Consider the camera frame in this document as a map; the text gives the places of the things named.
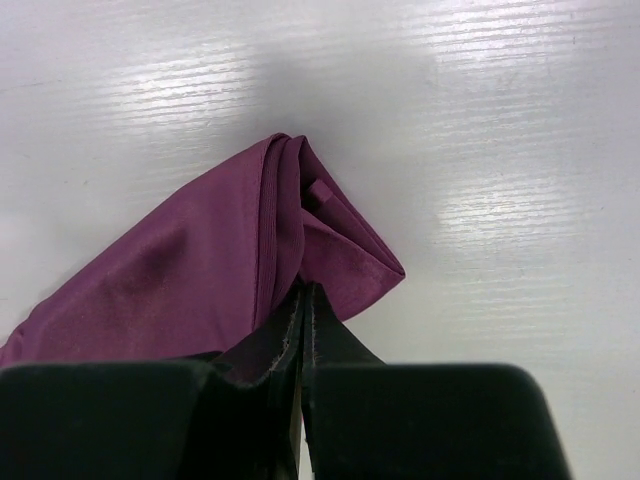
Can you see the purple cloth napkin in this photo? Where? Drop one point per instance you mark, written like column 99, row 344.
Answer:
column 209, row 265

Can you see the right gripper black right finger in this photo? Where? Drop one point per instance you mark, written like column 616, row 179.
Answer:
column 326, row 340

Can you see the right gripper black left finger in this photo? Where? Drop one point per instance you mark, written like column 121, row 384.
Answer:
column 270, row 348

